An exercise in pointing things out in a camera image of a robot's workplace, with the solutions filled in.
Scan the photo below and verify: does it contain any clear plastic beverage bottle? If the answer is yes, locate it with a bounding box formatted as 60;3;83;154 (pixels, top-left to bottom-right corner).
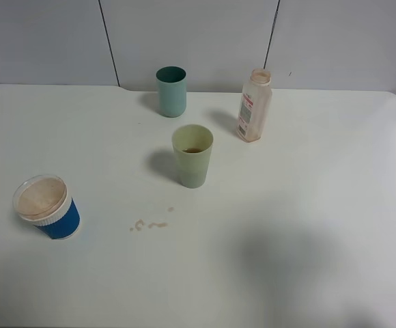
236;68;272;143

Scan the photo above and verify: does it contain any light green plastic cup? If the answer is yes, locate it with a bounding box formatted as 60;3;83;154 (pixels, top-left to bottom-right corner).
171;124;214;189

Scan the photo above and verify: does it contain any teal plastic cup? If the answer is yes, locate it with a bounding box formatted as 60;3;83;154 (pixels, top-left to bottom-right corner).
156;66;186;118

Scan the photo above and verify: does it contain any blue white ribbed cup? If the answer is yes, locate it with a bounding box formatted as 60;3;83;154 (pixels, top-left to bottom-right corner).
12;174;81;240

